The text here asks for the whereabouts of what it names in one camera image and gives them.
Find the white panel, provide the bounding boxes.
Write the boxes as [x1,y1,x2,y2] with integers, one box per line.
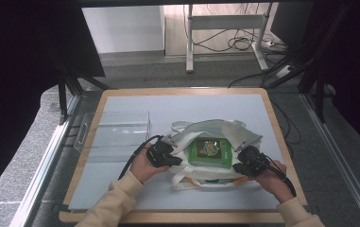
[81,5,166,54]

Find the black metal stand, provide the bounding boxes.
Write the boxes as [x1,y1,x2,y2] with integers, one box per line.
[58,62,110,125]
[262,3,353,124]

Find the thin black cable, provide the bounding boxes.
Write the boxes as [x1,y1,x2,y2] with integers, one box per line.
[269,94,302,146]

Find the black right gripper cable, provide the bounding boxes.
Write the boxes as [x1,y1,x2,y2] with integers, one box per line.
[264,154,298,198]

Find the tangle of black floor cables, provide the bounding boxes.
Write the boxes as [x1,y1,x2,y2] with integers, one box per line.
[193,27,290,54]

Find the black curtain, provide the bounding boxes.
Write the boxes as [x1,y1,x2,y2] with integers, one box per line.
[0,0,106,206]
[306,0,360,159]

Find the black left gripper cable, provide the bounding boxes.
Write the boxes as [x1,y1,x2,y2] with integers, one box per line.
[117,134,164,181]

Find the clear plastic container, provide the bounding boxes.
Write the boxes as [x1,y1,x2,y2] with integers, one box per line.
[73,110,153,164]

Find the white power strip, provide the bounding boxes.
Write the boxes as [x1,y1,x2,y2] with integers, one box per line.
[275,64,295,79]

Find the aluminium frame rail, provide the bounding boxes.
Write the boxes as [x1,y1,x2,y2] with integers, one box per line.
[300,93,360,227]
[9,94,81,227]

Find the green snack packet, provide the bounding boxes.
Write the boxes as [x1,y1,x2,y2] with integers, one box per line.
[187,136,233,169]

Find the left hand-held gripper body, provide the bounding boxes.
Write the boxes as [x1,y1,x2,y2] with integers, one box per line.
[146,135,178,168]

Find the person's right hand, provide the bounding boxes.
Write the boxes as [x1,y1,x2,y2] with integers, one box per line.
[249,160,295,204]

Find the person's left hand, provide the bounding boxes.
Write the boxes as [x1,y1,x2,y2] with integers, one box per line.
[129,143,169,184]

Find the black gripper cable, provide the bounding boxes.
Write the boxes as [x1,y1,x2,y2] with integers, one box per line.
[117,134,164,181]
[264,154,298,198]

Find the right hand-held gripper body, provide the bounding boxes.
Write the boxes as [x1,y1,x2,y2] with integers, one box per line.
[234,135,270,178]

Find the white tote bag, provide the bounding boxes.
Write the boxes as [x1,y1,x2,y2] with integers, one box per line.
[167,118,264,192]

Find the white table mat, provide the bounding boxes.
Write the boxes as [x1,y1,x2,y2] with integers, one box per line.
[68,94,281,212]

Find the white metal desk frame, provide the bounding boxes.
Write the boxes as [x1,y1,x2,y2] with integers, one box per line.
[185,3,275,74]

